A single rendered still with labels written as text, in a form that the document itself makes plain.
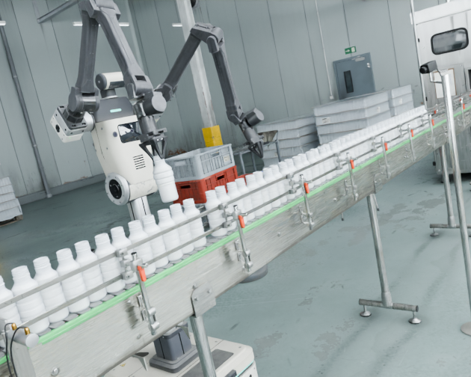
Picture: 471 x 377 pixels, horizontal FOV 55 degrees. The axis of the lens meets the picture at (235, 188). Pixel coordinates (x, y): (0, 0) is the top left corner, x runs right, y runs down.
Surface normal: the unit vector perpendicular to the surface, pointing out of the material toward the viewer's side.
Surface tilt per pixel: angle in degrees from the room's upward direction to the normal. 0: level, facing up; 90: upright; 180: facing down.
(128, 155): 90
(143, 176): 90
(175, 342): 90
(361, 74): 90
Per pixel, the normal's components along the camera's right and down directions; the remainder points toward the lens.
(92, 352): 0.76, -0.05
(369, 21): -0.62, 0.26
